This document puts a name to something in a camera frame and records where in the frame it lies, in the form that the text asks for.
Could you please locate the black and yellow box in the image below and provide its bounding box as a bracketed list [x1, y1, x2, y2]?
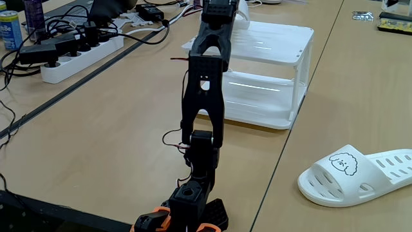
[377, 12, 412, 35]

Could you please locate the black base board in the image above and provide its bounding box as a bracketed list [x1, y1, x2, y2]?
[0, 189, 133, 232]

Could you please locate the tall purple drink can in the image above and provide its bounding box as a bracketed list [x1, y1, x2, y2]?
[23, 0, 46, 43]

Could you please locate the blue drink can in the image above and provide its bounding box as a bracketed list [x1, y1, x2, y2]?
[0, 10, 24, 51]

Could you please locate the tall black power adapter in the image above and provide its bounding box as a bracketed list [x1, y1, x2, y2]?
[82, 21, 100, 48]

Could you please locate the white power strip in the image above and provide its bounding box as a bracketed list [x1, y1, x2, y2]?
[40, 34, 126, 84]

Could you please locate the white printed bracket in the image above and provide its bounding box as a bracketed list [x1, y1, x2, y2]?
[109, 17, 129, 30]
[122, 12, 154, 27]

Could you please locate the black cable with ferrite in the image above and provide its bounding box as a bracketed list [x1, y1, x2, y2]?
[112, 18, 171, 46]

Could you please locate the white power strip cable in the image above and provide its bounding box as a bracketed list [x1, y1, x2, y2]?
[124, 3, 194, 36]

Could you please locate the black power plug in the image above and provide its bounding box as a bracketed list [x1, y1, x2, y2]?
[98, 30, 113, 43]

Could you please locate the white dog-print slipper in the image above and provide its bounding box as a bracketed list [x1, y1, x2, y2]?
[297, 144, 412, 208]
[232, 0, 251, 23]

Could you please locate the small black power brick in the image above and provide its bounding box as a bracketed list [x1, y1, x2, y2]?
[135, 3, 165, 22]

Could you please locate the white plastic shoe rack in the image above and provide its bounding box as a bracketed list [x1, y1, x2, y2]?
[182, 19, 315, 130]

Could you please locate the clear plastic box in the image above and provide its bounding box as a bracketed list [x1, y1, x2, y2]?
[381, 0, 412, 17]

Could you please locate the wide black power adapter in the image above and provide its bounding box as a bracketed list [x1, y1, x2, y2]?
[18, 43, 59, 68]
[41, 34, 79, 58]

